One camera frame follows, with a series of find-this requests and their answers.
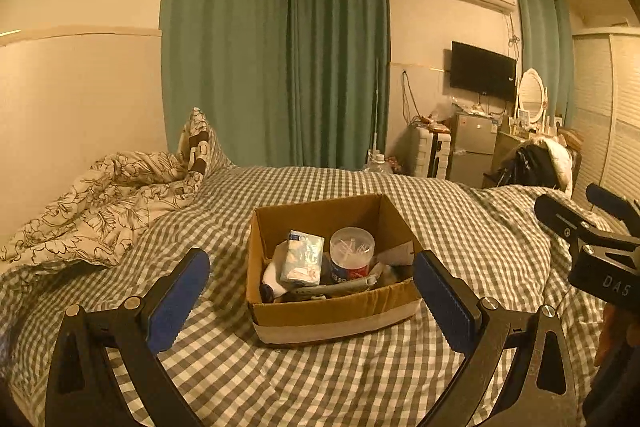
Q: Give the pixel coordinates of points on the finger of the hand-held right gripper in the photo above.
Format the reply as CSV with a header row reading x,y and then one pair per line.
x,y
612,202
555,209

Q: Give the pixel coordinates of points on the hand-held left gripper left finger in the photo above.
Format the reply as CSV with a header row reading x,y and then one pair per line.
x,y
177,302

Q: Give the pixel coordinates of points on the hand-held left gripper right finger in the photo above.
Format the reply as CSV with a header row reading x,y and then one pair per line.
x,y
445,302

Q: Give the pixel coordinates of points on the white sock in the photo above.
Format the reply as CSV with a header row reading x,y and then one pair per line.
x,y
275,277

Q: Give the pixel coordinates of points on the grey tube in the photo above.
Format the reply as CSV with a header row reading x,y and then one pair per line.
x,y
340,288

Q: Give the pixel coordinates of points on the clear cotton swab jar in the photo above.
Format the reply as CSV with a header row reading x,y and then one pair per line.
x,y
350,252

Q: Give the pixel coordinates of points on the brown cardboard box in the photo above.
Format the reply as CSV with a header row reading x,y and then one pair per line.
x,y
325,322

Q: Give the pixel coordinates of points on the pale blue tissue pack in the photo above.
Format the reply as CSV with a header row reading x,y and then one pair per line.
x,y
300,257

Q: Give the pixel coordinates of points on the person's right hand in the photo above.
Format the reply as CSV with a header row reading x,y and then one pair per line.
x,y
609,332

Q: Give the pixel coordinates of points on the white padded coat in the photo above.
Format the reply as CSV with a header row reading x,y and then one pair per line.
x,y
560,162

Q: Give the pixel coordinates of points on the black backpack on chair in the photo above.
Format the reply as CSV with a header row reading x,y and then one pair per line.
x,y
530,167

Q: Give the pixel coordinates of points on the wooden chair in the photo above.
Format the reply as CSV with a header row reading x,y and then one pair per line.
x,y
575,157

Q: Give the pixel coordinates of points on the white louvred wardrobe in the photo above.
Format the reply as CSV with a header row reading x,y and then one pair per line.
x,y
607,117

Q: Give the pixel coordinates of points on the wooden dressing table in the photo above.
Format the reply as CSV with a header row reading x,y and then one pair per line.
x,y
505,137

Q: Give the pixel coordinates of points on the silver fridge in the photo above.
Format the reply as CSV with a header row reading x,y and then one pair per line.
x,y
470,152

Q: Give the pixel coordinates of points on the white oval mirror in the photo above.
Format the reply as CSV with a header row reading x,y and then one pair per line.
x,y
531,93

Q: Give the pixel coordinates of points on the floral quilt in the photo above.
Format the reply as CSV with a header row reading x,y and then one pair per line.
x,y
100,207

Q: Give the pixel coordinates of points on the white ribbed suitcase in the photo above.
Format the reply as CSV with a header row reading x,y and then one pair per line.
x,y
430,152

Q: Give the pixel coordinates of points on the brown patterned bag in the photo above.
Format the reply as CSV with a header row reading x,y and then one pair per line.
x,y
397,164

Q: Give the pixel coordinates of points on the clear water jug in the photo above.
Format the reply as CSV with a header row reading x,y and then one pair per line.
x,y
380,164

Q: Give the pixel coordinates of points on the narrow green window curtain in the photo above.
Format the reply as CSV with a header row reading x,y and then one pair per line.
x,y
542,52

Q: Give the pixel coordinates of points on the brown patterned pillow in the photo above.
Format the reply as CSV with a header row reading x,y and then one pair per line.
x,y
197,142

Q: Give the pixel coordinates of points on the thin metal pole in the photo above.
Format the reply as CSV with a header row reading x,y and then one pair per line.
x,y
376,107

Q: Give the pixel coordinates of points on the wide green curtain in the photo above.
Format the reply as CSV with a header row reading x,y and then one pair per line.
x,y
225,42

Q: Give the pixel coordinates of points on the green corner curtain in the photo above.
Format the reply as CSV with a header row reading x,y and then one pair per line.
x,y
337,57

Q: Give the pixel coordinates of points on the black wall television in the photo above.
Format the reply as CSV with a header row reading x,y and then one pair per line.
x,y
482,69

